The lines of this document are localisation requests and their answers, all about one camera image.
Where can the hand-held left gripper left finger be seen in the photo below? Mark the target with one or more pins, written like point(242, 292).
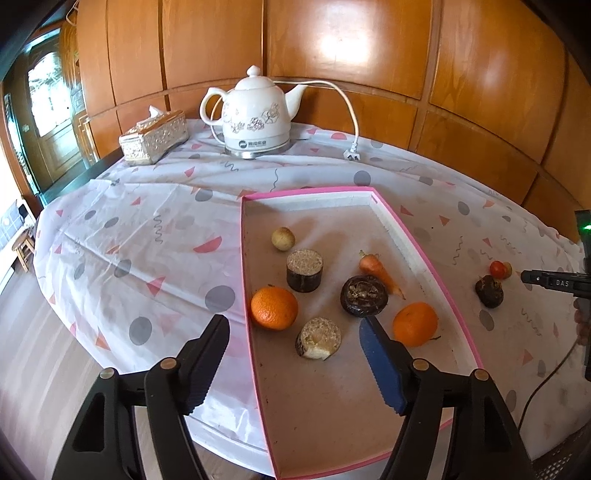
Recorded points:
point(205, 364)

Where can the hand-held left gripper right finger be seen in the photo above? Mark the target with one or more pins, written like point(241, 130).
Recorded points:
point(381, 364)

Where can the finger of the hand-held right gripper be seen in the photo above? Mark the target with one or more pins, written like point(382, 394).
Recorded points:
point(549, 280)

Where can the orange mandarin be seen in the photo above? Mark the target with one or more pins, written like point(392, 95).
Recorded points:
point(414, 324)
point(274, 308)

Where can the red cherry tomato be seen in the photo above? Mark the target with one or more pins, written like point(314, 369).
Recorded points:
point(497, 269)

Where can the dark water chestnut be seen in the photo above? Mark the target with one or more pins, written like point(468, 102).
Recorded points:
point(364, 297)
point(489, 291)

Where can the dark sugarcane piece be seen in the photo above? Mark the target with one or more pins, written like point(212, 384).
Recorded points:
point(304, 272)
point(318, 339)

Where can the pink shallow cardboard box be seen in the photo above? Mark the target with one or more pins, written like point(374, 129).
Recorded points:
point(314, 406)

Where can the small orange carrot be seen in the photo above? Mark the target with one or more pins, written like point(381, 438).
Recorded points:
point(383, 274)

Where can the small tan longan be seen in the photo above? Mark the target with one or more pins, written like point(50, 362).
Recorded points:
point(282, 238)

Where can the person's right hand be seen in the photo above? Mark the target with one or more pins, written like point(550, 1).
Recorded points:
point(580, 318)

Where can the small yellow fruit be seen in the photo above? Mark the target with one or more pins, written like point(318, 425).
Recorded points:
point(508, 270)

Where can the small wooden stool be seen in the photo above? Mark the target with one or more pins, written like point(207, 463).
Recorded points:
point(23, 251)

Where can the silver kettle base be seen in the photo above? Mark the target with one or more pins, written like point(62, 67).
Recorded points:
point(256, 151)

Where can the ornate cream tissue box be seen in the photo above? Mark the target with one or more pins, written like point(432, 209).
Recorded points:
point(152, 138)

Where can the white floral ceramic kettle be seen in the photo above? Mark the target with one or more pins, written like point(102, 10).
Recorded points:
point(254, 110)

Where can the wooden glass door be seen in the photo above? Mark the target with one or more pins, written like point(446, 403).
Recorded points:
point(51, 120)

